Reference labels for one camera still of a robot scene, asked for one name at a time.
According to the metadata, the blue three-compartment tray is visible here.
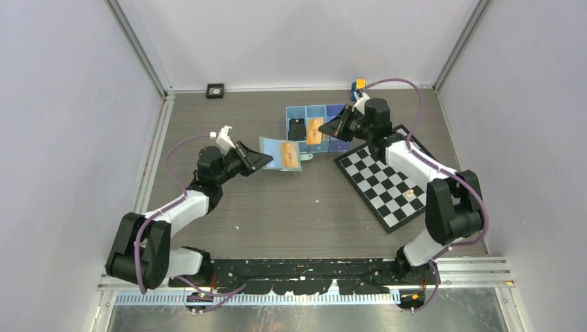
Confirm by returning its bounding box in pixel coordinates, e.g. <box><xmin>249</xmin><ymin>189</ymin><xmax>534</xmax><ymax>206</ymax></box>
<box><xmin>285</xmin><ymin>104</ymin><xmax>350</xmax><ymax>154</ymax></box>

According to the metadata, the black white checkerboard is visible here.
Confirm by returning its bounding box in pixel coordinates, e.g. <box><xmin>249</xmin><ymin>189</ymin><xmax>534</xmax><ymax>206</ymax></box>
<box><xmin>334</xmin><ymin>144</ymin><xmax>426</xmax><ymax>233</ymax></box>

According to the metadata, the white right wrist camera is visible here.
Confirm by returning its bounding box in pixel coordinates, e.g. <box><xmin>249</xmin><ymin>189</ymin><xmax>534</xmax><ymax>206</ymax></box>
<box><xmin>352</xmin><ymin>93</ymin><xmax>370</xmax><ymax>115</ymax></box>

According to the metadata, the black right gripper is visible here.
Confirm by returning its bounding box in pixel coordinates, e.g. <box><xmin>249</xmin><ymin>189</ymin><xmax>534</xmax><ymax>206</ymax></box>
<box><xmin>319</xmin><ymin>105</ymin><xmax>374</xmax><ymax>142</ymax></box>

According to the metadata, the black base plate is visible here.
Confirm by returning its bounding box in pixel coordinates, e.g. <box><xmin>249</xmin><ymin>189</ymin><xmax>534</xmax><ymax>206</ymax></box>
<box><xmin>167</xmin><ymin>258</ymin><xmax>440</xmax><ymax>295</ymax></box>

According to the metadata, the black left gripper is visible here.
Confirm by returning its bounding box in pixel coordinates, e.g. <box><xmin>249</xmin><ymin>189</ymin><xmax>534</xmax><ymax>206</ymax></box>
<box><xmin>215</xmin><ymin>141</ymin><xmax>271</xmax><ymax>186</ymax></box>

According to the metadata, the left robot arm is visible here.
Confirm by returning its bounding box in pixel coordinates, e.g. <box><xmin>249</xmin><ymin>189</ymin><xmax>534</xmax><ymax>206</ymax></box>
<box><xmin>105</xmin><ymin>141</ymin><xmax>273</xmax><ymax>293</ymax></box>

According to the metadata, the aluminium frame rail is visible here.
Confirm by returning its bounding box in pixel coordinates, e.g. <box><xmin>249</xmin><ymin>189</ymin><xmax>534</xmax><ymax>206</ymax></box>
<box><xmin>97</xmin><ymin>256</ymin><xmax>516</xmax><ymax>292</ymax></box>

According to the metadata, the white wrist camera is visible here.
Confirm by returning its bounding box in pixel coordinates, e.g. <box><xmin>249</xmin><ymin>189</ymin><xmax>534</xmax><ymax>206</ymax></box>
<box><xmin>352</xmin><ymin>93</ymin><xmax>370</xmax><ymax>115</ymax></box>
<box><xmin>208</xmin><ymin>125</ymin><xmax>235</xmax><ymax>152</ymax></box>

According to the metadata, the orange card with stripe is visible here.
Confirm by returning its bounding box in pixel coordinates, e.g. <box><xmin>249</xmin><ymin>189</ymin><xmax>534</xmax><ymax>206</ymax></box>
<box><xmin>306</xmin><ymin>118</ymin><xmax>324</xmax><ymax>145</ymax></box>

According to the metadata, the blue yellow toy block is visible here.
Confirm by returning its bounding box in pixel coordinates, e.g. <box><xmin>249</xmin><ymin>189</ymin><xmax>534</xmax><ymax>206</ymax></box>
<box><xmin>351</xmin><ymin>79</ymin><xmax>366</xmax><ymax>102</ymax></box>

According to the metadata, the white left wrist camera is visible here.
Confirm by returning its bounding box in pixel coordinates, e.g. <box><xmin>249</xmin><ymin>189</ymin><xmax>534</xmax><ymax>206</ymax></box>
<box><xmin>208</xmin><ymin>125</ymin><xmax>235</xmax><ymax>152</ymax></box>

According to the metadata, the mint green card holder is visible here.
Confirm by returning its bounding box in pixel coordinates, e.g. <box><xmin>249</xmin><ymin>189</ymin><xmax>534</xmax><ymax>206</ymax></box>
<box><xmin>259</xmin><ymin>136</ymin><xmax>314</xmax><ymax>172</ymax></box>

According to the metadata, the black card in tray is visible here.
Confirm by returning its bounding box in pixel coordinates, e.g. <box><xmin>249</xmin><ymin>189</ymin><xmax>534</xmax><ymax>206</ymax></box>
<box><xmin>287</xmin><ymin>118</ymin><xmax>307</xmax><ymax>142</ymax></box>

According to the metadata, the small black square box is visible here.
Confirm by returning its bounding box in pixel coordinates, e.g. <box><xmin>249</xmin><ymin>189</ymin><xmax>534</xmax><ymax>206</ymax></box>
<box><xmin>206</xmin><ymin>83</ymin><xmax>225</xmax><ymax>100</ymax></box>

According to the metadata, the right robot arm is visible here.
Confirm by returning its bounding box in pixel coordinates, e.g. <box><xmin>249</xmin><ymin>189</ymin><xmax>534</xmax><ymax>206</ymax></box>
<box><xmin>318</xmin><ymin>98</ymin><xmax>489</xmax><ymax>284</ymax></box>

